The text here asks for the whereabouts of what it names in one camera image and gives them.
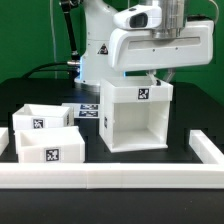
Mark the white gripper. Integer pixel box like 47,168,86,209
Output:
108,20,214,86

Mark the white drawer cabinet box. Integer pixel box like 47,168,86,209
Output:
99,76,173,153

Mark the white front drawer tray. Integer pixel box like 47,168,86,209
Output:
15,126,85,163

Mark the white drawer tray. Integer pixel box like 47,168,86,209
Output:
15,126,85,163
12,104,74,130

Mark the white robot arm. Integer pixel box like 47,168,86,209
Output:
75,0,215,92

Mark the white rear drawer tray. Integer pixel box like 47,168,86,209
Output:
12,104,74,130

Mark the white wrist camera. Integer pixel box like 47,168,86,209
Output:
113,5,162,30

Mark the white marker base plate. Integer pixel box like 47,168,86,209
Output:
63,103,99,119

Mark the black camera stand pole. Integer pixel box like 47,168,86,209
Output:
59,0,80,60

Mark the black cable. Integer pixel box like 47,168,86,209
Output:
21,61,81,80

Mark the white front border rail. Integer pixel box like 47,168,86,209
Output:
0,163,224,189

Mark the white left border rail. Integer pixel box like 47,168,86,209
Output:
0,127,9,156

